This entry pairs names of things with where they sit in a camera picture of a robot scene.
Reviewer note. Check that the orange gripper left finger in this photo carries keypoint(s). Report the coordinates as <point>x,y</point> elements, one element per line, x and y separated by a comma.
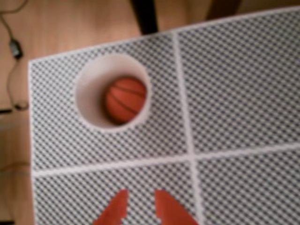
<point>114,211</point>

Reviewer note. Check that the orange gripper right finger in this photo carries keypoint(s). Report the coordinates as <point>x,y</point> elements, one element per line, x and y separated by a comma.
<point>171,211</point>

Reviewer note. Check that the small orange basketball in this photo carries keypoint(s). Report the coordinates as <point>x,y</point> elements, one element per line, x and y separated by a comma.
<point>126,98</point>

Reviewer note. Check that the cream paper cup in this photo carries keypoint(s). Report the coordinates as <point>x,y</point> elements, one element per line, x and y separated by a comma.
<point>89,98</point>

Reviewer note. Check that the black table leg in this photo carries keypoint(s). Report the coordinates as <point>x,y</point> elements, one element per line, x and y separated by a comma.
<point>146,16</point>

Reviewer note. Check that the dark brown furniture leg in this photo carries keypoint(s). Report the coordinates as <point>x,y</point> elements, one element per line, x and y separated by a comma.
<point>222,9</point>

